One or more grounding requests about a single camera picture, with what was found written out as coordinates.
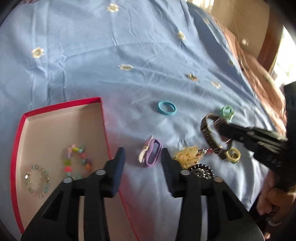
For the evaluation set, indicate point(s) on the brown wooden bed frame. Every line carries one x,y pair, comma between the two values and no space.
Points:
271,43

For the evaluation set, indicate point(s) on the red cardboard box tray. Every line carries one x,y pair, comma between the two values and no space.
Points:
57,170

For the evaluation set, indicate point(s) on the red hair clip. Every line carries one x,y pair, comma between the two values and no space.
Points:
203,152

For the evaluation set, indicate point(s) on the dark metal wristwatch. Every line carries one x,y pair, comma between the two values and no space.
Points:
209,138

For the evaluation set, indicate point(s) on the black rhinestone hair accessory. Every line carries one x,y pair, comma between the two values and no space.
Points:
202,171

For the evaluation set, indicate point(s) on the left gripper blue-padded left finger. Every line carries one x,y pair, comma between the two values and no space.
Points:
114,170

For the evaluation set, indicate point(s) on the amber butterfly hair claw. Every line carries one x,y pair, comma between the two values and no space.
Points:
187,157

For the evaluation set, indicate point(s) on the pink blanket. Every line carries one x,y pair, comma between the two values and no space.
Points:
270,96

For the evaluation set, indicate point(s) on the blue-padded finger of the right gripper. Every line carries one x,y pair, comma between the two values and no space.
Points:
237,133

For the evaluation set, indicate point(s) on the person's right hand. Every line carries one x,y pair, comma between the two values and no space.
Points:
274,200

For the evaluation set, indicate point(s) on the light blue flowered bedsheet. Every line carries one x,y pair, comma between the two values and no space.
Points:
159,67

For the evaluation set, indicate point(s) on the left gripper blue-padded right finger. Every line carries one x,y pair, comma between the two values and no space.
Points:
172,172

